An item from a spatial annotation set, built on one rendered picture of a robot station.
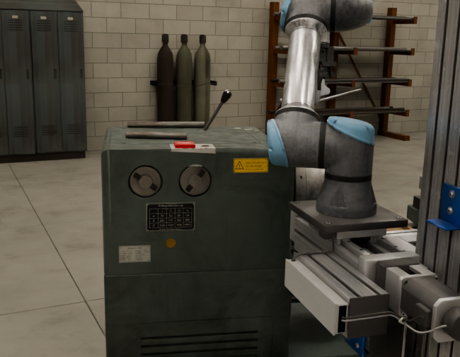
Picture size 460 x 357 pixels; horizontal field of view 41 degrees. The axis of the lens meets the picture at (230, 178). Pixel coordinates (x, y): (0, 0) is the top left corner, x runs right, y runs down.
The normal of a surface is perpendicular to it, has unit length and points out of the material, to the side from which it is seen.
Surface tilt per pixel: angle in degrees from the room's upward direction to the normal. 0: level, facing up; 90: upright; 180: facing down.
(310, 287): 90
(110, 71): 90
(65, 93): 90
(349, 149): 90
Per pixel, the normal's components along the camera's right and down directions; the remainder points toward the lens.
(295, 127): -0.07, -0.45
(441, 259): -0.96, 0.04
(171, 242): 0.16, 0.22
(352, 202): 0.04, -0.07
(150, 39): 0.43, 0.21
